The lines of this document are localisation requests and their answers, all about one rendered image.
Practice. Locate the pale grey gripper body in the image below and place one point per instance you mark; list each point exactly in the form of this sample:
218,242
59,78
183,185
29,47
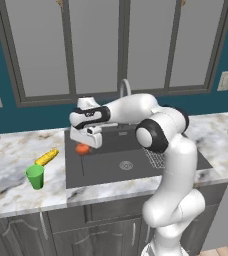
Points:
82,136

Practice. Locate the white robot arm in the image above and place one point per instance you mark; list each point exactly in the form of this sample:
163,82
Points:
179,173

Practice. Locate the orange squash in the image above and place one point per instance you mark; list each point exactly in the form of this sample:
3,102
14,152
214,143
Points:
82,149

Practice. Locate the yellow corn cob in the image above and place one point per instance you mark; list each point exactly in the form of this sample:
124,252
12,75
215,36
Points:
46,157

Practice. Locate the dark grey sink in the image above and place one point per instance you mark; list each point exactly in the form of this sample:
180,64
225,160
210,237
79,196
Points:
112,175

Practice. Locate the green cup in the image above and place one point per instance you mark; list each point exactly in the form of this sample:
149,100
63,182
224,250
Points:
36,178

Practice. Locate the grey curved tap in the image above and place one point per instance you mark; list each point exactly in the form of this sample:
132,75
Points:
122,87

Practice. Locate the grey cupboard door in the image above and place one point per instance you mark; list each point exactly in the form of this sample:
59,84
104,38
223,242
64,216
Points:
96,238
16,236
209,223

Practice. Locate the grey framed window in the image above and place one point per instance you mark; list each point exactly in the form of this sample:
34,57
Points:
122,40

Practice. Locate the pale grey dishwasher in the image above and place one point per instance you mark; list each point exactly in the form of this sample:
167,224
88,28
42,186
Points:
224,216

